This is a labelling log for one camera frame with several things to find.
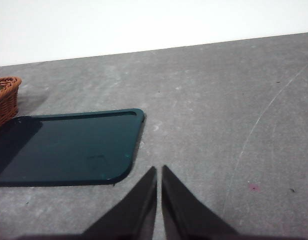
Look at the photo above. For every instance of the brown wicker basket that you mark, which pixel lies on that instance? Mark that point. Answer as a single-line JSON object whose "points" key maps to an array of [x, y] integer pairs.
{"points": [[6, 105]]}

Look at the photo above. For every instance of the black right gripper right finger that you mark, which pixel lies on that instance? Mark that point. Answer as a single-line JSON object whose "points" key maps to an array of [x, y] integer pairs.
{"points": [[184, 215]]}

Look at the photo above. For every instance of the dark green rectangular tray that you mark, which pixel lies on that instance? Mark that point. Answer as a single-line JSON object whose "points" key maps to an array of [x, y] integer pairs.
{"points": [[69, 150]]}

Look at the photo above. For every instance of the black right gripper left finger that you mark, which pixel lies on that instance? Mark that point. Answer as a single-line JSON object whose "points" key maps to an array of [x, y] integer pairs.
{"points": [[134, 215]]}

